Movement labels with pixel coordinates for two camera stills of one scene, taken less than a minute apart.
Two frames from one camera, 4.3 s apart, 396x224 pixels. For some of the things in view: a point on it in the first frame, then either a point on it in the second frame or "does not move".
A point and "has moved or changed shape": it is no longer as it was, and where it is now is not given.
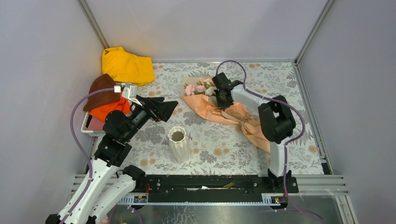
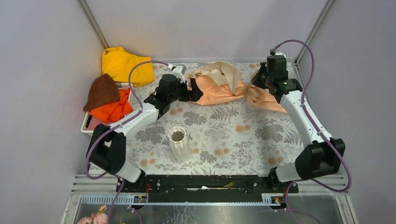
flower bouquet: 201,94 has moved or changed shape
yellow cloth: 123,66 does not move
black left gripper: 164,108 -> 193,95
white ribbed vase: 180,143 does not move
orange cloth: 123,104 does not move
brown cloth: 103,81 does not move
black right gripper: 220,105 -> 255,80
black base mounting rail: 216,186 does not move
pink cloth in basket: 95,124 does not move
